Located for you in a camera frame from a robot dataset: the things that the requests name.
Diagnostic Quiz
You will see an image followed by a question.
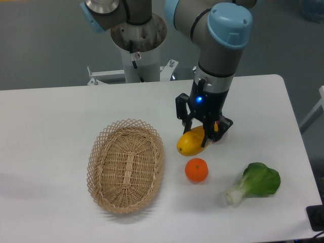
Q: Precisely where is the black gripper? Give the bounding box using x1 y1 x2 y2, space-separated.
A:
175 73 233 147

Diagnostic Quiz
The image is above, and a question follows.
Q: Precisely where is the yellow mango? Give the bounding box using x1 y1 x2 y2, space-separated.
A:
177 126 211 156

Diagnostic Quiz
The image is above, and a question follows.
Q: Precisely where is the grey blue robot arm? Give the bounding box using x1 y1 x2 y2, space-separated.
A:
80 1 255 147

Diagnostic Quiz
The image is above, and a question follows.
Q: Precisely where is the woven wicker basket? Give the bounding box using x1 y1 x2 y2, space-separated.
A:
87 119 164 214

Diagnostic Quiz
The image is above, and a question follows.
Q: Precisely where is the orange tangerine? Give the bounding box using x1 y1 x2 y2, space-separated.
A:
185 158 209 182

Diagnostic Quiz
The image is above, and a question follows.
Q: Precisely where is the green bok choy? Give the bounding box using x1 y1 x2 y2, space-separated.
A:
225 162 281 205

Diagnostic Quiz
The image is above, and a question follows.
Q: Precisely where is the black device at table edge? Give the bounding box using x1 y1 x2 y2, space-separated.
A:
306 205 323 231

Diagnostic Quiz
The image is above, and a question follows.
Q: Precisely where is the white frame at right edge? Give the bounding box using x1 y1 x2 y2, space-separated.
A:
299 86 323 134

